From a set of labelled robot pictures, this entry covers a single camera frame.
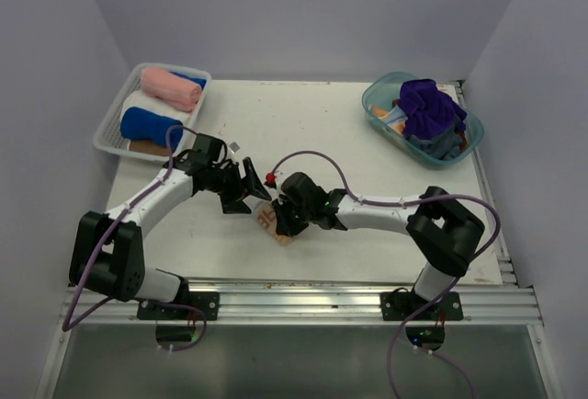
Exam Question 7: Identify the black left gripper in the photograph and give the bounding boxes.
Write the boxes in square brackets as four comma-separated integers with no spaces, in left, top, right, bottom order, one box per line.
[207,157,270,213]

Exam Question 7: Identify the orange blue printed towel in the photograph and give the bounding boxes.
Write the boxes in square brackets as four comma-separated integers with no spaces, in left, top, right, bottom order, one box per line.
[253,200,294,246]

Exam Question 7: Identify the royal blue towel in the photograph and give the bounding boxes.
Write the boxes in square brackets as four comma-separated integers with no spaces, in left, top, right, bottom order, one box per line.
[120,108,183,150]

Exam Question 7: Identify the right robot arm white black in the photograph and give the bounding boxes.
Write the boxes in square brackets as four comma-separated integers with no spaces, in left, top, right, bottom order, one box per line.
[266,172,485,319]

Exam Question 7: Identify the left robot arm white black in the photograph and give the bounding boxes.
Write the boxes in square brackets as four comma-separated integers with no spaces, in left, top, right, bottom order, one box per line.
[69,134,271,319]

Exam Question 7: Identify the blue rolled towel in basket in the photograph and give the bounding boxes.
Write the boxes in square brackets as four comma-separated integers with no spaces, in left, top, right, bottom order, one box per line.
[171,72,207,90]

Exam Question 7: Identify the pink rolled towel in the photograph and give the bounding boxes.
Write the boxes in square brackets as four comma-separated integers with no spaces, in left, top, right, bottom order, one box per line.
[141,66,203,113]

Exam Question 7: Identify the orange towel in tub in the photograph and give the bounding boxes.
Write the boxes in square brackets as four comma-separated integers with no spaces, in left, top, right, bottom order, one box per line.
[370,106,390,120]

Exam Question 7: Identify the white rolled towel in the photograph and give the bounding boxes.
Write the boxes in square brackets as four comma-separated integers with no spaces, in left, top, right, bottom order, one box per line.
[119,89,192,123]

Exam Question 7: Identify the teal transparent plastic tub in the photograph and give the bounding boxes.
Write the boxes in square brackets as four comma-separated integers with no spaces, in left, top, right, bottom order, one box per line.
[361,72,484,169]

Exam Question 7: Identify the white plastic mesh basket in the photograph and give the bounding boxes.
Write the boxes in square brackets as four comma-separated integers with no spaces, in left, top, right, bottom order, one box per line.
[93,63,212,162]

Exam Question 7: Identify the grey-blue towel in tub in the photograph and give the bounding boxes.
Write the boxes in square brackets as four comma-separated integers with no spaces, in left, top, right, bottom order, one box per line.
[407,133,462,161]

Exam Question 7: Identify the purple towel in tub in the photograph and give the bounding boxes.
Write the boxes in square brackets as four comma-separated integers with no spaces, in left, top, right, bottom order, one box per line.
[398,79,468,140]

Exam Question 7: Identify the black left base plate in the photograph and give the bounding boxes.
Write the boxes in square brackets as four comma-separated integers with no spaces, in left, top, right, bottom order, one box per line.
[136,291,221,321]

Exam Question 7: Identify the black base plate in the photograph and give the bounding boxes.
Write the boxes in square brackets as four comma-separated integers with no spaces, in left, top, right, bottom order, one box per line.
[379,288,464,322]
[136,291,221,321]

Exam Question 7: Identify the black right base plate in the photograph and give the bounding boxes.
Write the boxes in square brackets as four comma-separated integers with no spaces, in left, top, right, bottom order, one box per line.
[379,288,464,322]

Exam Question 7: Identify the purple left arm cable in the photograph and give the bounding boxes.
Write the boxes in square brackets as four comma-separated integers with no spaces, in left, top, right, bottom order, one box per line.
[62,125,208,354]

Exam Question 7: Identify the aluminium mounting rail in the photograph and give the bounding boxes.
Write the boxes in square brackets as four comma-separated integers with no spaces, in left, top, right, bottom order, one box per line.
[58,282,546,326]

